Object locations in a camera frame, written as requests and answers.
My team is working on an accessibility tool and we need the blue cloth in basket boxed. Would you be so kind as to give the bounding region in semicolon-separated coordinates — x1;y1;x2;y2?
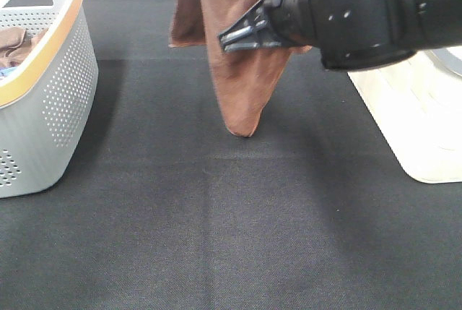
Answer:
0;66;17;81

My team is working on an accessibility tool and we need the white basket grey rim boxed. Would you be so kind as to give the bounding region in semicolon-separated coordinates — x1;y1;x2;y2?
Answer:
349;47;461;184

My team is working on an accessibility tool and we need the black table cloth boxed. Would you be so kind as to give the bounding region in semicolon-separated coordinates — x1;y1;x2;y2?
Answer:
1;0;461;309

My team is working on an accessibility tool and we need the brown towel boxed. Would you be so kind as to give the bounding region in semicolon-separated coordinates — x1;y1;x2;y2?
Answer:
170;0;310;137
1;27;48;69

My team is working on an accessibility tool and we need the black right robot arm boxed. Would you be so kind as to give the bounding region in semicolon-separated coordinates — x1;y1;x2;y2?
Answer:
218;0;461;72

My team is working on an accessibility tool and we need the brown towel in basket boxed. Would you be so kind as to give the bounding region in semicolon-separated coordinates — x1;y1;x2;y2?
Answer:
1;27;48;69

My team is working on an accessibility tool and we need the grey perforated laundry basket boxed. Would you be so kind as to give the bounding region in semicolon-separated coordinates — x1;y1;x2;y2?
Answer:
1;0;98;198

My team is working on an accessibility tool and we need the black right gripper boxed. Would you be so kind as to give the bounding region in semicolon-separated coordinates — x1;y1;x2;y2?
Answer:
217;0;421;71

